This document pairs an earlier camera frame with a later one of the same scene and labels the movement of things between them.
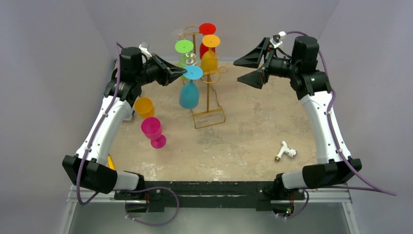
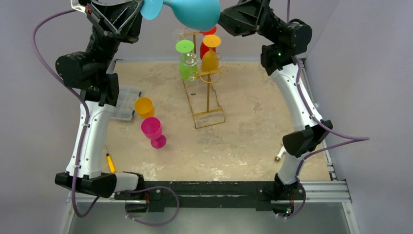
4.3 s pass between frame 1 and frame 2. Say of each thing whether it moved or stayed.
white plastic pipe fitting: stayed
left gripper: moved
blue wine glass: moved
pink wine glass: stayed
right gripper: moved
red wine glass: stayed
